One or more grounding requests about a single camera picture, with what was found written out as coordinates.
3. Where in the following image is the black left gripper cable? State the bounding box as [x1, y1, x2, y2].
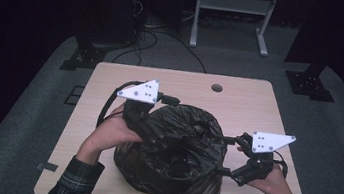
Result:
[95, 76, 146, 135]

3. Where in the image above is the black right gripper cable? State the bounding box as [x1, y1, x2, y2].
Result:
[270, 150, 292, 179]

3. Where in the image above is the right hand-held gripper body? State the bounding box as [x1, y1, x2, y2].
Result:
[228, 129, 297, 193]

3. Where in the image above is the person's left hand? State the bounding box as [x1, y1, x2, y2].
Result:
[74, 97, 149, 173]

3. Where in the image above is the person's right hand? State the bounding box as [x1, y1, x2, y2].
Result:
[245, 159, 307, 194]

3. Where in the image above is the black plastic garbage bag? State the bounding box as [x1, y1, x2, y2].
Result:
[108, 95, 233, 194]

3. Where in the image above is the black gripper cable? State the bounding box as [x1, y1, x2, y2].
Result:
[95, 76, 146, 135]
[270, 150, 292, 179]

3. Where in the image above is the black floor cable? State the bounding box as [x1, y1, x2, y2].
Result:
[110, 23, 212, 76]

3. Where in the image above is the black tape floor marking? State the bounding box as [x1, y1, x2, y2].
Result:
[63, 83, 86, 107]

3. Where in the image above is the black metal stand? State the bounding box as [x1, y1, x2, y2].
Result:
[59, 31, 110, 76]
[282, 56, 341, 104]

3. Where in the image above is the dark equipment cabinet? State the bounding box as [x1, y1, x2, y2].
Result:
[72, 0, 150, 54]

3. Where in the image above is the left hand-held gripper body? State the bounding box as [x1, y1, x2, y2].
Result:
[110, 74, 183, 150]

